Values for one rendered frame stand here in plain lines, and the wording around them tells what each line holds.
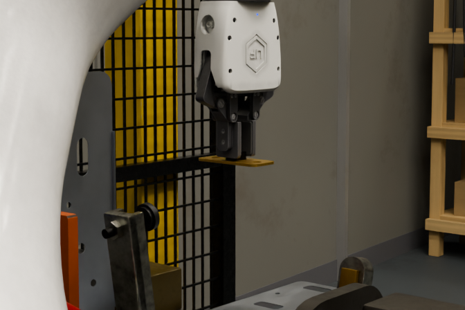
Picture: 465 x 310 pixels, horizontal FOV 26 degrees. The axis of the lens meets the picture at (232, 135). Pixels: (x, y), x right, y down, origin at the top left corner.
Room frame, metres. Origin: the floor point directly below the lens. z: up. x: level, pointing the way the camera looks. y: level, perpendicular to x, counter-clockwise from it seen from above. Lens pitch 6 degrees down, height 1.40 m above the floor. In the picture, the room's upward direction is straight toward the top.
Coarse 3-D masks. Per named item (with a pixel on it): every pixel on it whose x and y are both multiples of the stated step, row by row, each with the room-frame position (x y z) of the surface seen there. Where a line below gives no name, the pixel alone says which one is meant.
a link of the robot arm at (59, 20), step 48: (0, 0) 0.57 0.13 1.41; (48, 0) 0.58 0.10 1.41; (96, 0) 0.60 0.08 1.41; (144, 0) 0.65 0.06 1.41; (0, 48) 0.56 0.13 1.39; (48, 48) 0.57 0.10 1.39; (96, 48) 0.62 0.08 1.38; (0, 96) 0.54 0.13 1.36; (48, 96) 0.56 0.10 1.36; (0, 144) 0.53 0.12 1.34; (48, 144) 0.56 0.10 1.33; (0, 192) 0.52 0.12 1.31; (48, 192) 0.55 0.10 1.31; (0, 240) 0.50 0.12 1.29; (48, 240) 0.53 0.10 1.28; (0, 288) 0.48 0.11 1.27; (48, 288) 0.51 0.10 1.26
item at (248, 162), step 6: (210, 156) 1.13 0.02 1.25; (216, 156) 1.13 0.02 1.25; (240, 156) 1.10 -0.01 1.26; (216, 162) 1.10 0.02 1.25; (222, 162) 1.10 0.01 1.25; (228, 162) 1.09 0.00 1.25; (234, 162) 1.09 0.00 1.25; (240, 162) 1.09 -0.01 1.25; (246, 162) 1.09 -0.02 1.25; (252, 162) 1.09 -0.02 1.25; (258, 162) 1.09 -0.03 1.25; (264, 162) 1.09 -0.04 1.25; (270, 162) 1.09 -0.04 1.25
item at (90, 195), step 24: (96, 72) 1.32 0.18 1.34; (96, 96) 1.32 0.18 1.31; (96, 120) 1.32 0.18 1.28; (72, 144) 1.28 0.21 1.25; (96, 144) 1.32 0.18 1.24; (72, 168) 1.28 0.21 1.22; (96, 168) 1.31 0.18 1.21; (72, 192) 1.28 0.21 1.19; (96, 192) 1.31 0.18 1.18; (96, 216) 1.31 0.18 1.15; (96, 240) 1.31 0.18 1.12; (96, 264) 1.31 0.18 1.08; (96, 288) 1.31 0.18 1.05
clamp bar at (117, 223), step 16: (144, 208) 1.01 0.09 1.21; (112, 224) 0.97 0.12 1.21; (128, 224) 0.97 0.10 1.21; (144, 224) 0.98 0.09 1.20; (112, 240) 0.99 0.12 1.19; (128, 240) 0.97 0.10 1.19; (144, 240) 0.98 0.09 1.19; (112, 256) 0.99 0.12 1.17; (128, 256) 0.98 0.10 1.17; (144, 256) 0.98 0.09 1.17; (112, 272) 1.00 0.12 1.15; (128, 272) 0.98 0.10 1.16; (144, 272) 0.98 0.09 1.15; (128, 288) 0.98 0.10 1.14; (144, 288) 0.98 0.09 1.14; (128, 304) 0.99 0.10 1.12; (144, 304) 0.98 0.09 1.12
